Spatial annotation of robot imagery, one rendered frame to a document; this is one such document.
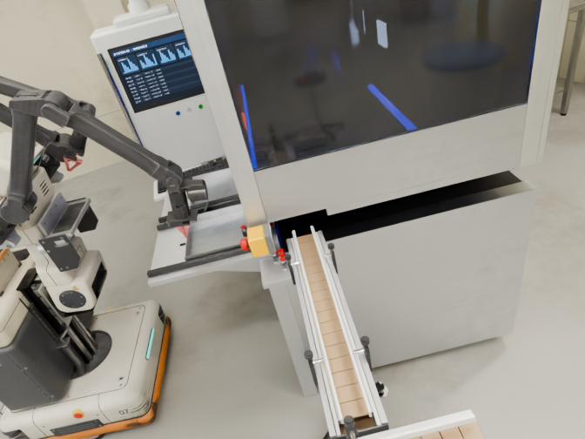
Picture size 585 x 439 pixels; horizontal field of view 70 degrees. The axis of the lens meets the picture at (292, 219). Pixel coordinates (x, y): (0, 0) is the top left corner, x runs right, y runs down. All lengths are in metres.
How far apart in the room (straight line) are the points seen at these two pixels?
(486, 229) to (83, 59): 4.04
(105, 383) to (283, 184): 1.33
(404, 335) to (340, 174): 0.88
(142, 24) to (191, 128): 0.53
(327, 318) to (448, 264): 0.71
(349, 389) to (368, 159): 0.68
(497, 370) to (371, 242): 0.96
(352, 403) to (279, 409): 1.14
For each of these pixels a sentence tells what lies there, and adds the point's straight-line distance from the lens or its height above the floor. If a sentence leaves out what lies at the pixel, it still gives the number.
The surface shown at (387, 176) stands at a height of 1.08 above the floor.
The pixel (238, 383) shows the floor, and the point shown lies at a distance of 2.26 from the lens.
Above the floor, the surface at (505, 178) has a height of 0.86.
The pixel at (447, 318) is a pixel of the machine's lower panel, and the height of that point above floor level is 0.31.
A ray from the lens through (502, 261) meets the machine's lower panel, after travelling 1.84.
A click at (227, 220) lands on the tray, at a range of 1.70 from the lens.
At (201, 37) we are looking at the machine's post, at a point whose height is 1.61.
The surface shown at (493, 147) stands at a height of 1.09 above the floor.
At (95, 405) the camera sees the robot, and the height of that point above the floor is 0.26.
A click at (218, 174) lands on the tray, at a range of 2.02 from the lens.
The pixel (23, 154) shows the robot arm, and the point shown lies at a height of 1.40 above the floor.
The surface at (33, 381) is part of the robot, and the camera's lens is 2.16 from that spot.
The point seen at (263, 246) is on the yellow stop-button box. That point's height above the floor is 1.00.
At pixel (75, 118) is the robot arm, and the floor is 1.47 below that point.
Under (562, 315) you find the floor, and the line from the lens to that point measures 2.47.
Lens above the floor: 1.80
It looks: 35 degrees down
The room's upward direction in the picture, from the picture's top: 14 degrees counter-clockwise
